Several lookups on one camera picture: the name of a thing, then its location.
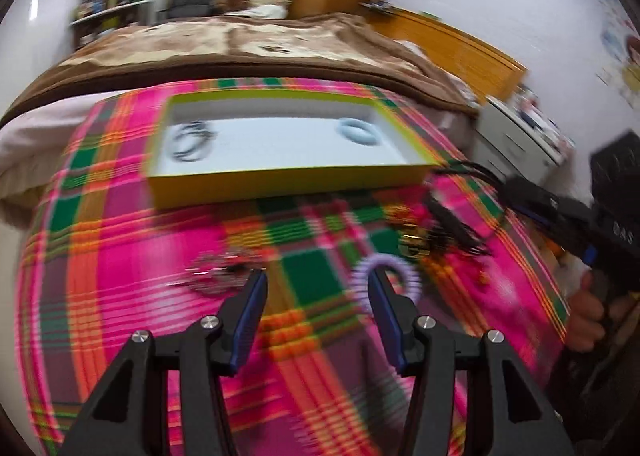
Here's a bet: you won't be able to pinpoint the white drawer cabinet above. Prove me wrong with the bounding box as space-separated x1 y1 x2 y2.
472 96 576 182

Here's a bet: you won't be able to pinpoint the silver keychain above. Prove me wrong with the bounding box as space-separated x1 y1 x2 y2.
172 248 261 297

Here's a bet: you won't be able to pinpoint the purple spiral hair tie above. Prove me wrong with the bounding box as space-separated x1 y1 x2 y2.
350 256 423 309

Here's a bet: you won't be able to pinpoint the wooden headboard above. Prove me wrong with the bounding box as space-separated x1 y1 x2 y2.
367 6 528 102

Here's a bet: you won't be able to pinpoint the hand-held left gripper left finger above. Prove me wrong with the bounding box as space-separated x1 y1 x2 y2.
59 268 268 456

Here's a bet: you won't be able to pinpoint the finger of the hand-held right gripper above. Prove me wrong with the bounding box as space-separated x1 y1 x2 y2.
512 203 598 264
502 175 593 224

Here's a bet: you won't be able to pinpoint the white bed sheet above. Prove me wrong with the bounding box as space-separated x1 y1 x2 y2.
0 95 126 227

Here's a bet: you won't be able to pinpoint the red knot charm amber beads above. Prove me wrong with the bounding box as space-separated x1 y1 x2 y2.
467 263 496 289

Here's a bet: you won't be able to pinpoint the black hair ties with bow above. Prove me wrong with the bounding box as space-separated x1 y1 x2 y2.
425 161 508 259

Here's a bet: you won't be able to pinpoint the grey hair tie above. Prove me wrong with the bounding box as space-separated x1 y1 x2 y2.
167 120 219 162

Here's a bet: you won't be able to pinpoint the yellow-green shallow box tray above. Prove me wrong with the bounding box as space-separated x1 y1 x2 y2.
145 88 441 209

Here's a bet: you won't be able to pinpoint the light blue spiral hair tie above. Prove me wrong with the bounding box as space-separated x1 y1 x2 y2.
336 118 383 148

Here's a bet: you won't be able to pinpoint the small desk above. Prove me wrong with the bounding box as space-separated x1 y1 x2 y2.
70 0 151 49

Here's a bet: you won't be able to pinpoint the pink green plaid blanket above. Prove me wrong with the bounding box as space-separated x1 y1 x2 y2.
15 77 571 456

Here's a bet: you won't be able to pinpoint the white pillow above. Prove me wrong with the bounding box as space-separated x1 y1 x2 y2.
247 5 287 20

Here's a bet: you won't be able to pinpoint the brown bead bracelet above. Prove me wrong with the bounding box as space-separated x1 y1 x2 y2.
397 228 438 258

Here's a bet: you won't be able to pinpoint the person's right hand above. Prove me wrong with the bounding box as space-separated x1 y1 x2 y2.
567 271 640 354

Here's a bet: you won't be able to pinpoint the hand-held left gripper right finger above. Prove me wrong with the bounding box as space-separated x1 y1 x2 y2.
367 267 576 456

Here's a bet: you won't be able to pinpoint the brown fleece blanket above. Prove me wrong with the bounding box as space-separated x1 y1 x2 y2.
0 13 481 129

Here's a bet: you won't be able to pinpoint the blue white wall poster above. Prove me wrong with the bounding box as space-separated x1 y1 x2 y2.
545 0 640 102

